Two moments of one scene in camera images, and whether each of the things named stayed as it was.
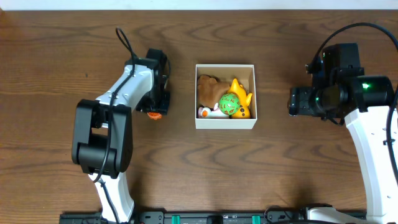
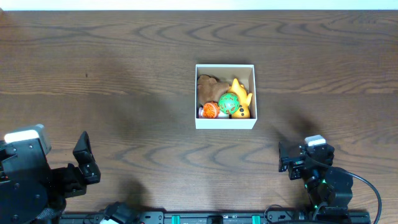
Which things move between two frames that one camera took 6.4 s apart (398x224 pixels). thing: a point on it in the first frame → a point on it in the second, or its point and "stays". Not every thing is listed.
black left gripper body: (162, 104) → (73, 179)
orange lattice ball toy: (154, 115) → (211, 109)
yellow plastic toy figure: (243, 112) stays
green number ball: (229, 104) stays
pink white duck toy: (206, 112) stays
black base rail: (275, 215) stays
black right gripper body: (308, 102) → (297, 165)
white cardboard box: (245, 73) stays
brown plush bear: (210, 89) stays
